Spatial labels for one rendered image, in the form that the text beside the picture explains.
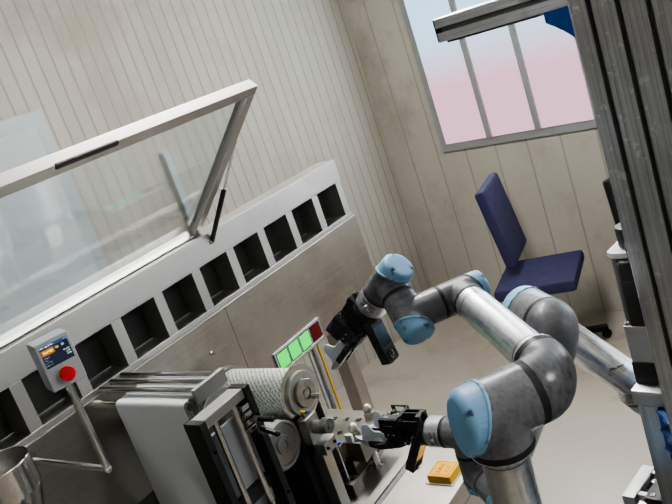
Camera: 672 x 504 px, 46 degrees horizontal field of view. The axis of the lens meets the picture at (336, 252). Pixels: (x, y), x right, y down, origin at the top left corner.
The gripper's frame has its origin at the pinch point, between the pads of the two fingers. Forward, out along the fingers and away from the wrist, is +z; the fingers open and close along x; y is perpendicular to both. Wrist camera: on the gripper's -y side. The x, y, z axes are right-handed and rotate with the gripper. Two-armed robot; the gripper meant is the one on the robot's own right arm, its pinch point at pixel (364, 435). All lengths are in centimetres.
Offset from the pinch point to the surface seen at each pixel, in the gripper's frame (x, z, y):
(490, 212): -236, 69, -19
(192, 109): 10, 7, 92
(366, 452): -5.9, 6.8, -9.9
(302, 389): 6.5, 8.9, 17.4
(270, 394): 11.1, 15.7, 18.6
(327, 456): 9.3, 6.1, -0.5
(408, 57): -305, 129, 68
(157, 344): 15, 45, 36
